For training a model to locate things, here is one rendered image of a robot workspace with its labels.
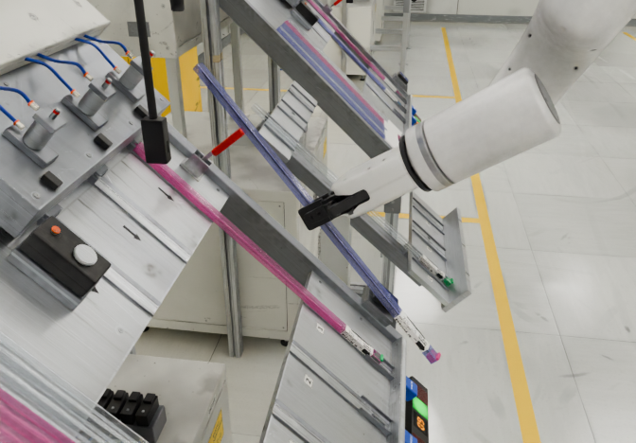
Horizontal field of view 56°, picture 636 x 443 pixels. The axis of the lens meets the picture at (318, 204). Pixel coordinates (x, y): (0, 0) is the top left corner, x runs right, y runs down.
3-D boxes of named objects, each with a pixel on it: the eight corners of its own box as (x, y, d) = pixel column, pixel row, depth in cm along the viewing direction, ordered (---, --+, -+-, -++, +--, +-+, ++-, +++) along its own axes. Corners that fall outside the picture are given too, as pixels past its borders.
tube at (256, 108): (447, 283, 118) (451, 279, 117) (448, 287, 117) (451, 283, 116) (252, 106, 107) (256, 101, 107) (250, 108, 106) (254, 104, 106)
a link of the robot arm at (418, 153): (432, 113, 75) (411, 124, 77) (415, 128, 68) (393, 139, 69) (463, 170, 76) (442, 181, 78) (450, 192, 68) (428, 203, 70)
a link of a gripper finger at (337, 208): (387, 175, 73) (368, 180, 78) (336, 207, 70) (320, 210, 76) (392, 184, 73) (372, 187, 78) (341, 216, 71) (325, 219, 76)
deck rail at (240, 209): (377, 353, 106) (402, 335, 104) (376, 361, 104) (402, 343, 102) (48, 62, 91) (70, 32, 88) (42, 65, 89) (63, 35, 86)
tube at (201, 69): (432, 359, 82) (439, 355, 82) (431, 364, 81) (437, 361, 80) (198, 67, 81) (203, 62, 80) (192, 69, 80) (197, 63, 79)
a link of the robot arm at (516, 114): (435, 115, 76) (415, 123, 68) (536, 62, 70) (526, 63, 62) (466, 175, 76) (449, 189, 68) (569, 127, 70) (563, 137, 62)
